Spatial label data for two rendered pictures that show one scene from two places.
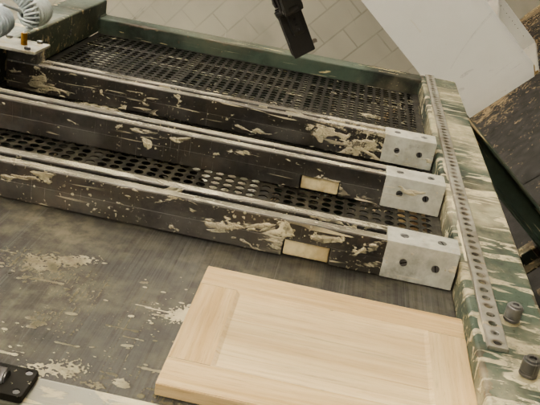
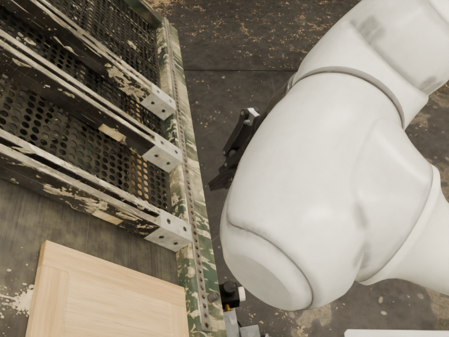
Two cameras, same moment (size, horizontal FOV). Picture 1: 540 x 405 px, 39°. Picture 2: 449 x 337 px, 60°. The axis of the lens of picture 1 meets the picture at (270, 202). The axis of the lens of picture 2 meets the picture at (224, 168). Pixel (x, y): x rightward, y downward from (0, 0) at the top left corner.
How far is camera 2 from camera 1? 76 cm
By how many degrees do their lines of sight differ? 44
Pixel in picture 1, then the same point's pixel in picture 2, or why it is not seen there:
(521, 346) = (214, 323)
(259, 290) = (83, 270)
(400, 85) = (149, 18)
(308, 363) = not seen: outside the picture
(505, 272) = (206, 248)
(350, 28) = not seen: outside the picture
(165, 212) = (13, 170)
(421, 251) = (174, 235)
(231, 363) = not seen: outside the picture
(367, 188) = (139, 146)
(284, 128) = (89, 57)
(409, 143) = (162, 103)
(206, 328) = (51, 327)
